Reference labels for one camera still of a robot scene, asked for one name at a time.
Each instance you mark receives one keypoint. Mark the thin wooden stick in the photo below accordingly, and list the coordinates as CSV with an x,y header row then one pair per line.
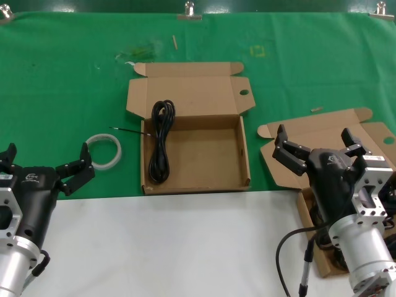
x,y
175,41

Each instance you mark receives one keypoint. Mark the green table cloth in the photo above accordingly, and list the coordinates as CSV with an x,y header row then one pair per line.
x,y
62,92

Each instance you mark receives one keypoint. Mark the clear tape roll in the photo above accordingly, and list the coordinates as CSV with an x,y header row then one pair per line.
x,y
117,153

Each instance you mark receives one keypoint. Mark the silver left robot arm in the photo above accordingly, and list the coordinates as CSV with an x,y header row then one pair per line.
x,y
15,266

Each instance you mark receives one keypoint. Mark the shallow open cardboard box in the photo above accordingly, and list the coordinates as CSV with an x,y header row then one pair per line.
x,y
204,154

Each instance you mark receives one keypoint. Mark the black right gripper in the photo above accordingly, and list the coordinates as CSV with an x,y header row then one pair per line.
x,y
332,185

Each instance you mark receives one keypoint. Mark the metal binder clip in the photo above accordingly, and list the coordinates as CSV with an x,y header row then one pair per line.
x,y
189,15
4,15
380,14

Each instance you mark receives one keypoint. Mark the small cardboard scrap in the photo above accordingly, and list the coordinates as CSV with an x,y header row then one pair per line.
x,y
317,109

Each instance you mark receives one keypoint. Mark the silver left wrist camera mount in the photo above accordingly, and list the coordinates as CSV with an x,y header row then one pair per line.
x,y
7,198

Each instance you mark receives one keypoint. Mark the clear plastic wrap scrap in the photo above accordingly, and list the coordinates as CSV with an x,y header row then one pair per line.
x,y
139,51

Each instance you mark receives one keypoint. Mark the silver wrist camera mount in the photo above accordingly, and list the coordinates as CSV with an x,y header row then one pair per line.
x,y
377,176
7,198

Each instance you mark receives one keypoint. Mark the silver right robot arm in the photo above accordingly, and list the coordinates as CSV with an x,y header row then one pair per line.
x,y
362,256

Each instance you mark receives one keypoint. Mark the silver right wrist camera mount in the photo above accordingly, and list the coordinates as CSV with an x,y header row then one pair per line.
x,y
377,176

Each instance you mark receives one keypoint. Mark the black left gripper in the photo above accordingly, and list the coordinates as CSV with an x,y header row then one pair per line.
x,y
37,201

